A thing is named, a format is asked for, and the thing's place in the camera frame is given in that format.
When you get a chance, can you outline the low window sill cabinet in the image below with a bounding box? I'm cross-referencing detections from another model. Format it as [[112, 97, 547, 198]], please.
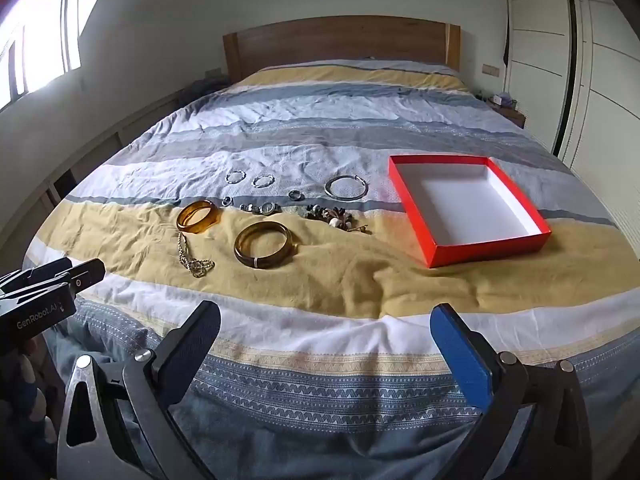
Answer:
[[0, 87, 186, 266]]

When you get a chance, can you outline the red cardboard box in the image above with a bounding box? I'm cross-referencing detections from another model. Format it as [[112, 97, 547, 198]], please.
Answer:
[[388, 155, 552, 269]]

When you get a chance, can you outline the pearl flower brooch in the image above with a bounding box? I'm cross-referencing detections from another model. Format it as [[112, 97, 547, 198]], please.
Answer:
[[324, 215, 373, 235]]

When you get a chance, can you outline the silver wristwatch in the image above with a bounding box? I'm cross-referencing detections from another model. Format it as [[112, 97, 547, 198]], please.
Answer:
[[239, 201, 282, 216]]

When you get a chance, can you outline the wooden bed headboard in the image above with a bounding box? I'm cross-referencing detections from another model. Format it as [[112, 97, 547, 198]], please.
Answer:
[[222, 15, 461, 83]]

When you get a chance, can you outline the wooden nightstand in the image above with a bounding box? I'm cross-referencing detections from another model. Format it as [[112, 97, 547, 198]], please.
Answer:
[[487, 100, 527, 129]]

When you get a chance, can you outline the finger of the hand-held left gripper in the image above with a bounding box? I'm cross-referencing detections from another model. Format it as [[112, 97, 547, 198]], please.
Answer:
[[47, 258, 106, 295], [0, 259, 72, 291]]

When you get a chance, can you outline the dark grey cloth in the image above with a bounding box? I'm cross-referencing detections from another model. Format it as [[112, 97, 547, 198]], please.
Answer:
[[177, 77, 231, 106]]

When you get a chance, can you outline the dark beaded bracelet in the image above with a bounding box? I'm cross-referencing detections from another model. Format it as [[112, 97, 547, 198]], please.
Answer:
[[305, 203, 347, 220]]

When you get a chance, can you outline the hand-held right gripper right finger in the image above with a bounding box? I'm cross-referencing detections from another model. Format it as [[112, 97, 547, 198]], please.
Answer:
[[429, 302, 593, 480]]

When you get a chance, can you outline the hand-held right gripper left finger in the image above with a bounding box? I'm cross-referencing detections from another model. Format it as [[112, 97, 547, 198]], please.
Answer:
[[56, 300, 222, 480]]

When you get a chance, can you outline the dark brown bangle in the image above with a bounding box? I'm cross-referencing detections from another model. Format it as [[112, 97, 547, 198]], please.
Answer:
[[233, 221, 295, 268]]

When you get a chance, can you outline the plain silver bangle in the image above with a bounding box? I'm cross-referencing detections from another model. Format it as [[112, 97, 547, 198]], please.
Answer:
[[324, 174, 370, 199]]

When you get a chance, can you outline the window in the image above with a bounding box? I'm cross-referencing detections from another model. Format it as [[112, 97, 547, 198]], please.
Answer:
[[0, 0, 126, 111]]

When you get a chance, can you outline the amber bangle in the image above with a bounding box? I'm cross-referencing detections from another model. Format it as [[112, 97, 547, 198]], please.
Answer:
[[176, 200, 222, 235]]

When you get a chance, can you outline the silver charm chain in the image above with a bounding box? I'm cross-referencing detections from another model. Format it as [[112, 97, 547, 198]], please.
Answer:
[[176, 231, 216, 279]]

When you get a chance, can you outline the white wardrobe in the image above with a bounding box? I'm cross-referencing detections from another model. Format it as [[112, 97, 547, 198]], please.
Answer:
[[502, 0, 640, 241]]

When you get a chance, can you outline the striped bed duvet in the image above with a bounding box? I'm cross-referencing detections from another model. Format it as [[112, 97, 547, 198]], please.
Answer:
[[22, 58, 640, 480]]

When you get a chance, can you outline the person's left hand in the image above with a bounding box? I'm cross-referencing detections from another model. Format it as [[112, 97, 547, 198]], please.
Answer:
[[10, 347, 57, 436]]

